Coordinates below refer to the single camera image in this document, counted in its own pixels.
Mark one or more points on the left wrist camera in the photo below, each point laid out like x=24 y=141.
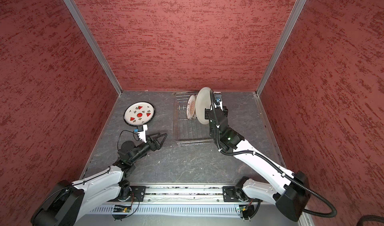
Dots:
x=140 y=131

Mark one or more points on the right aluminium corner post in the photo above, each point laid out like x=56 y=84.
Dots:
x=293 y=17

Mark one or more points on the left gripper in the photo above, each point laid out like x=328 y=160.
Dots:
x=157 y=146

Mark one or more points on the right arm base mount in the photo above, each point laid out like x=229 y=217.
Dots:
x=232 y=194

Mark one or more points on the plain grey white plate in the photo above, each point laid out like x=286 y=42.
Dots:
x=203 y=102

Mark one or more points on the circuit board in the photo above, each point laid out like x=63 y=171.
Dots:
x=246 y=212
x=122 y=209

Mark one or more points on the left aluminium corner post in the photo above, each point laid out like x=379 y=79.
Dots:
x=81 y=23

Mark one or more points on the right circuit board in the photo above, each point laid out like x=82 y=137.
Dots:
x=246 y=212

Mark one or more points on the aluminium corner post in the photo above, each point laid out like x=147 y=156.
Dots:
x=81 y=23
x=293 y=17

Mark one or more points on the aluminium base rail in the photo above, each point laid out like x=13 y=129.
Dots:
x=186 y=193

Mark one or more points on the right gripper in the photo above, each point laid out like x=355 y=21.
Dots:
x=207 y=113

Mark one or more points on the wire dish rack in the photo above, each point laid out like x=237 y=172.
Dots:
x=188 y=132

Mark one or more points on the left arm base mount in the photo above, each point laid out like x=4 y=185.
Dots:
x=138 y=193

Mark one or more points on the dark striped rim plate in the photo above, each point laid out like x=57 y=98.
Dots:
x=129 y=122

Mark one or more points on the white watermelon pattern plate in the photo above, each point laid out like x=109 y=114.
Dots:
x=143 y=112

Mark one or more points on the small red patterned plate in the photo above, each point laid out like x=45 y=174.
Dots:
x=191 y=107

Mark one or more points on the left circuit board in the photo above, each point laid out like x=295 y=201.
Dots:
x=122 y=209

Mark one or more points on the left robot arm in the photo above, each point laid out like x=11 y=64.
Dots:
x=70 y=201

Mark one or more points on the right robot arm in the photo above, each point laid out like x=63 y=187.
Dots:
x=231 y=143

